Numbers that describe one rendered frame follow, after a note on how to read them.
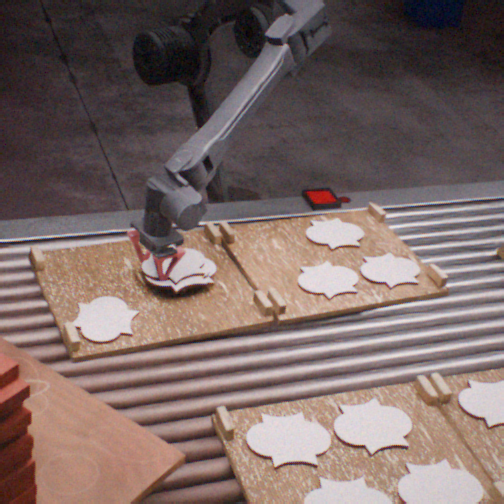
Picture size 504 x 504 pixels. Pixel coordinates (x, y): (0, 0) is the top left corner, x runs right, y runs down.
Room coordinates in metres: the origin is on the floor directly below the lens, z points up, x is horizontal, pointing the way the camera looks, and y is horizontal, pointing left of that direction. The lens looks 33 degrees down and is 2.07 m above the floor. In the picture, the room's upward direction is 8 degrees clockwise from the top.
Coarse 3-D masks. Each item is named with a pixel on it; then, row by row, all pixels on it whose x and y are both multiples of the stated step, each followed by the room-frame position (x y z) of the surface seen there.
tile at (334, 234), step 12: (312, 228) 1.86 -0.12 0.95; (324, 228) 1.87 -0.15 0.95; (336, 228) 1.88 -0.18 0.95; (348, 228) 1.89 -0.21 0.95; (360, 228) 1.89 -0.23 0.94; (312, 240) 1.82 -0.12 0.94; (324, 240) 1.82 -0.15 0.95; (336, 240) 1.83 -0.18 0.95; (348, 240) 1.83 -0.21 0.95; (360, 240) 1.85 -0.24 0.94
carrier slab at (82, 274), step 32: (64, 256) 1.63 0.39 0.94; (96, 256) 1.64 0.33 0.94; (128, 256) 1.66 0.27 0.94; (224, 256) 1.71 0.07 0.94; (64, 288) 1.51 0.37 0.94; (96, 288) 1.53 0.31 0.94; (128, 288) 1.54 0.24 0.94; (192, 288) 1.58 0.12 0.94; (224, 288) 1.59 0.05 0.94; (64, 320) 1.41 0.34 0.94; (160, 320) 1.46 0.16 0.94; (192, 320) 1.47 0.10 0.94; (224, 320) 1.48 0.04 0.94; (256, 320) 1.50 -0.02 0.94; (96, 352) 1.33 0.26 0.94; (128, 352) 1.36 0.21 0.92
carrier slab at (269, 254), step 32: (256, 224) 1.86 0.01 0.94; (288, 224) 1.88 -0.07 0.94; (384, 224) 1.94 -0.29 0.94; (256, 256) 1.73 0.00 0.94; (288, 256) 1.75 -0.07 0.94; (320, 256) 1.76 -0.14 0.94; (352, 256) 1.78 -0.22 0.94; (416, 256) 1.82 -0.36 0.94; (256, 288) 1.61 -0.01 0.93; (288, 288) 1.62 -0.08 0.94; (384, 288) 1.67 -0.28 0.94; (416, 288) 1.69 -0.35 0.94; (288, 320) 1.52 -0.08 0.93
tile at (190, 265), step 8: (184, 248) 1.65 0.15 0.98; (184, 256) 1.62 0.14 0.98; (192, 256) 1.62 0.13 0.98; (200, 256) 1.63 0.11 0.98; (144, 264) 1.57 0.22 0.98; (152, 264) 1.58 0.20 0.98; (168, 264) 1.58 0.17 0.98; (184, 264) 1.59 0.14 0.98; (192, 264) 1.60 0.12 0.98; (200, 264) 1.60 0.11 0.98; (144, 272) 1.55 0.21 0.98; (152, 272) 1.55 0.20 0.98; (176, 272) 1.56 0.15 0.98; (184, 272) 1.56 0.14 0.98; (192, 272) 1.57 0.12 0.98; (200, 272) 1.57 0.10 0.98; (176, 280) 1.53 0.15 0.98
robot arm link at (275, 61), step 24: (288, 24) 1.88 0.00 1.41; (264, 48) 1.86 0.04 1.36; (288, 48) 1.85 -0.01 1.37; (264, 72) 1.80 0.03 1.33; (288, 72) 1.88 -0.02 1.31; (240, 96) 1.74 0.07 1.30; (264, 96) 1.78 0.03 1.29; (216, 120) 1.69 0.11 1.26; (240, 120) 1.71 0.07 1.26; (192, 144) 1.63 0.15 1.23; (216, 144) 1.64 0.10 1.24; (192, 168) 1.58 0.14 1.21
